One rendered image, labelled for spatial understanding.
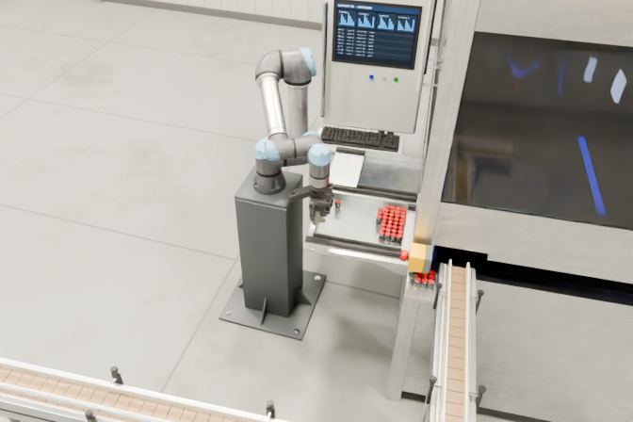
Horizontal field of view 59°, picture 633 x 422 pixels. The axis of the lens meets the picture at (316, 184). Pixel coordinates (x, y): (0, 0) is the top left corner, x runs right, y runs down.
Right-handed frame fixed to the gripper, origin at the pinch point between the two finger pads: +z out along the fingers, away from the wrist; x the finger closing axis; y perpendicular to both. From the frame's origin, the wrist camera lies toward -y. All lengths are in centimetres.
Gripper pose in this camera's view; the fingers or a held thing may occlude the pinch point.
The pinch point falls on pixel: (313, 221)
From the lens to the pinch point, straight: 219.3
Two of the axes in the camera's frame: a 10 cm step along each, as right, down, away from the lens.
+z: -0.2, 7.8, 6.2
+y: 9.8, 1.5, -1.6
